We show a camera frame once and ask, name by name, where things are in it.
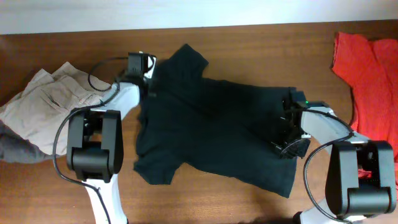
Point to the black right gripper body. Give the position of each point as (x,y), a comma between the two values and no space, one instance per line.
(288,137)

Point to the dark green t-shirt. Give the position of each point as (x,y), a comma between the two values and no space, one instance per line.
(216,126)

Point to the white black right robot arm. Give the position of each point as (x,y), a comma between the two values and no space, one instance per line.
(360,182)

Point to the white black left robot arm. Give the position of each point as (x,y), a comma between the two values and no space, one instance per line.
(95,149)

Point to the grey folded garment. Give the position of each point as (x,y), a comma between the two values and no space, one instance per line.
(15,149)

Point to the beige folded trousers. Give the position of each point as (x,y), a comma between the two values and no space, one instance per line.
(36,113)

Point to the red t-shirt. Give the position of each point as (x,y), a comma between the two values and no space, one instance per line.
(369,67)

